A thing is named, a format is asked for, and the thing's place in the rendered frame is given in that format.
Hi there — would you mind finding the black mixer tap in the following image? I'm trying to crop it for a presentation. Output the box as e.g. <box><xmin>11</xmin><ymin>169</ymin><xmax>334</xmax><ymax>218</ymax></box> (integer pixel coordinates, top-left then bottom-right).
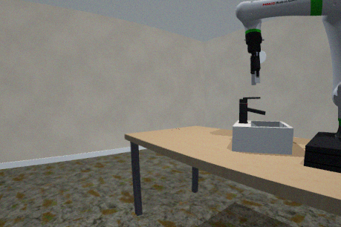
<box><xmin>238</xmin><ymin>97</ymin><xmax>266</xmax><ymax>124</ymax></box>

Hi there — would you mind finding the grey square basin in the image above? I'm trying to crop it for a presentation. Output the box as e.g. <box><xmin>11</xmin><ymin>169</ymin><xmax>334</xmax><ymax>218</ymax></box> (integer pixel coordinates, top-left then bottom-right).
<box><xmin>232</xmin><ymin>121</ymin><xmax>293</xmax><ymax>155</ymax></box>

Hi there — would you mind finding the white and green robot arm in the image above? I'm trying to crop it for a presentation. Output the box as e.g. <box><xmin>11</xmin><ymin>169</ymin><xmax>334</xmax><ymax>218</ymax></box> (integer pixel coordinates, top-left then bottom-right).
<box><xmin>236</xmin><ymin>0</ymin><xmax>341</xmax><ymax>141</ymax></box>

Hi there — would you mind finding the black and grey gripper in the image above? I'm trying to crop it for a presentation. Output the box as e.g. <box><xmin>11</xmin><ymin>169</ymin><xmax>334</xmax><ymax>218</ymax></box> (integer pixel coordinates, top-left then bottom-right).
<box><xmin>247</xmin><ymin>42</ymin><xmax>261</xmax><ymax>85</ymax></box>

